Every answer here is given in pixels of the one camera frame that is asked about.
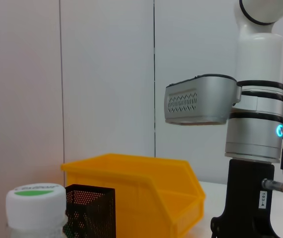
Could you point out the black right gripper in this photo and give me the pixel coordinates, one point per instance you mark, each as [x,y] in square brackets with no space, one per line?
[245,198]

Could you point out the clear green-label water bottle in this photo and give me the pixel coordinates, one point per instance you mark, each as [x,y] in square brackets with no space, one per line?
[34,208]

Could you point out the black mesh pen holder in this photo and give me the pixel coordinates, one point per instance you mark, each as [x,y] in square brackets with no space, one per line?
[91,210]

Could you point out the yellow plastic bin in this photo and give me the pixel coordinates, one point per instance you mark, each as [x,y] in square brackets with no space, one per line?
[136,178]

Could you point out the right wrist camera housing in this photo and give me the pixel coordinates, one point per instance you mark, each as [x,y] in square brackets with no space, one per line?
[200,99]

